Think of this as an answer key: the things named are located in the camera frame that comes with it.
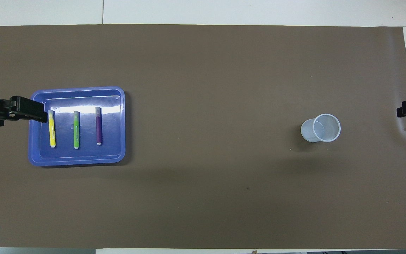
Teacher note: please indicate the yellow marker pen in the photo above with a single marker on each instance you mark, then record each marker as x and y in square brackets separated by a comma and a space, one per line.
[51, 130]

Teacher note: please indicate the green marker pen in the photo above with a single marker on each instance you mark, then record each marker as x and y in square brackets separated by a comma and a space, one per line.
[76, 130]

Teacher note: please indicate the purple marker pen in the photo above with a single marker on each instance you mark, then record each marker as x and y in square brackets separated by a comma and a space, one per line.
[99, 128]

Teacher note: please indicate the blue plastic tray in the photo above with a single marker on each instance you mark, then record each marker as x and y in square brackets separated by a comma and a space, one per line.
[83, 157]

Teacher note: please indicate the brown table mat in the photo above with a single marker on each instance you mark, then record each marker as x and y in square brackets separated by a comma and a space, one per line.
[189, 70]

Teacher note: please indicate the translucent plastic cup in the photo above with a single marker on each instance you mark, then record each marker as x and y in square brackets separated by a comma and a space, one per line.
[324, 128]

